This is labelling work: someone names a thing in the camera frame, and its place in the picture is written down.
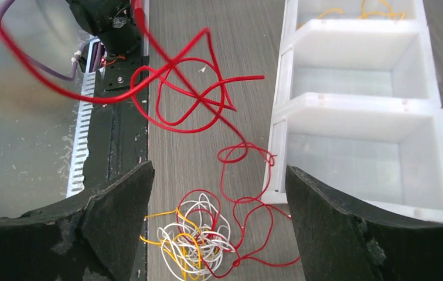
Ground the white three-compartment tray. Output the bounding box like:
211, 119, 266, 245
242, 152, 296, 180
261, 1, 443, 223

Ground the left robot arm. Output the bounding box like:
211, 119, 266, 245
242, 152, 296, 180
66, 0, 141, 56

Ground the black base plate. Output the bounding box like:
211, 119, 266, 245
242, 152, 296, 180
81, 50, 151, 281

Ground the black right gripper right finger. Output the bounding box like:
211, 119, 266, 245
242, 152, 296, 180
285, 166, 443, 280

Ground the yellow cable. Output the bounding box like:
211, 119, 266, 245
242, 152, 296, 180
139, 207, 222, 281

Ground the grey cable duct rail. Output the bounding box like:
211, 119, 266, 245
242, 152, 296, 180
66, 36, 102, 198

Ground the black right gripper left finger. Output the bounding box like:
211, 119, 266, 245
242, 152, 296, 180
0, 161, 155, 280

